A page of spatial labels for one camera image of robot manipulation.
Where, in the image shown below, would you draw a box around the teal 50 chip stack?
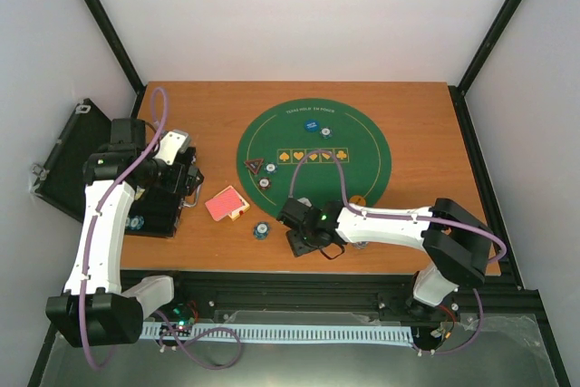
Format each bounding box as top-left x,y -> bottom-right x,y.
253,221 -> 270,240

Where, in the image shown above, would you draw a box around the black triangular all-in marker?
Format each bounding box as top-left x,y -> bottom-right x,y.
244,158 -> 265,176

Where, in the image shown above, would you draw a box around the orange big blind button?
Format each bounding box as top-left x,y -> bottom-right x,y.
349,195 -> 366,207

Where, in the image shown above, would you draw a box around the brown chip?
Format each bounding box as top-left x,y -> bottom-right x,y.
257,177 -> 271,190

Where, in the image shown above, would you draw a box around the blue small blind button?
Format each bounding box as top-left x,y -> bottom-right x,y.
304,119 -> 320,132

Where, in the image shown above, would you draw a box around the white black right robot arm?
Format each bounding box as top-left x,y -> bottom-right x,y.
277,198 -> 506,319

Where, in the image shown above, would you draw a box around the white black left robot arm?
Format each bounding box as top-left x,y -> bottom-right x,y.
45,119 -> 203,348

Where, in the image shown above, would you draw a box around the red playing card deck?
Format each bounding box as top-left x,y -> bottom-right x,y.
205,187 -> 244,221

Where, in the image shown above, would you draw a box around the chips inside case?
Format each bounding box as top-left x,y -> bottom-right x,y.
125,215 -> 144,231

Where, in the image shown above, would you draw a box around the yellow card box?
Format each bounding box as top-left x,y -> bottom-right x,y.
226,186 -> 250,221

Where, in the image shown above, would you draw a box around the round green poker mat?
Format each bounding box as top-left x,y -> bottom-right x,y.
237,98 -> 392,217

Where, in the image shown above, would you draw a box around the black poker chip case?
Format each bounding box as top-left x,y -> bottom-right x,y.
33,99 -> 197,237

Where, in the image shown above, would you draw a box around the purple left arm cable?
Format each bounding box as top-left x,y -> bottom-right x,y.
79,86 -> 172,369

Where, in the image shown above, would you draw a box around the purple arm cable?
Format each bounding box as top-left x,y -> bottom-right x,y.
79,86 -> 172,369
288,149 -> 508,356

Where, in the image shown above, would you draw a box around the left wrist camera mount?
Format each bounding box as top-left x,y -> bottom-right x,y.
154,130 -> 191,166

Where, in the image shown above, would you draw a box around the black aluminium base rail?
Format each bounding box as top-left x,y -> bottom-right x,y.
121,268 -> 540,327

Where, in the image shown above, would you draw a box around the light blue cable duct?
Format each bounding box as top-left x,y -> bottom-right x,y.
140,322 -> 413,347

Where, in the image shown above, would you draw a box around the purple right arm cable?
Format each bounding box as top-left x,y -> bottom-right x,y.
288,149 -> 508,356

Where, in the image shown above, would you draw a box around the black right frame post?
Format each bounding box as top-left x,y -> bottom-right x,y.
456,0 -> 552,92

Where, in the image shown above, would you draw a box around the black frame post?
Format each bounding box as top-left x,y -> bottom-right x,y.
456,0 -> 552,92
83,0 -> 146,95

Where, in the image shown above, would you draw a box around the black left frame post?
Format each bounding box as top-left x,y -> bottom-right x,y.
83,0 -> 146,95

